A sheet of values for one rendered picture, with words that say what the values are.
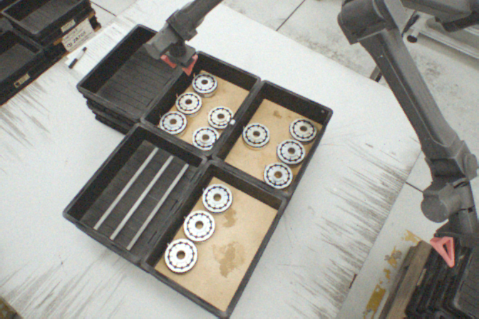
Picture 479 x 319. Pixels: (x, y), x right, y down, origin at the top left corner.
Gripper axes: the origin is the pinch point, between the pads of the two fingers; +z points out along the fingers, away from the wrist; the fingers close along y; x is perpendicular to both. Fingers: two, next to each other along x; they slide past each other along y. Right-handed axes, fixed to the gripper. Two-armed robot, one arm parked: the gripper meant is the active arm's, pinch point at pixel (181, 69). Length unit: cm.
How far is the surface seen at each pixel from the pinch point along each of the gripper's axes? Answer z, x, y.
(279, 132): 23.9, 8.5, 36.4
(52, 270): 35, -75, -8
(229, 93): 23.7, 14.3, 10.3
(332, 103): 37, 42, 48
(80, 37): 66, 31, -107
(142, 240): 23, -52, 16
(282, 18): 109, 153, -25
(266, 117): 23.9, 11.6, 28.8
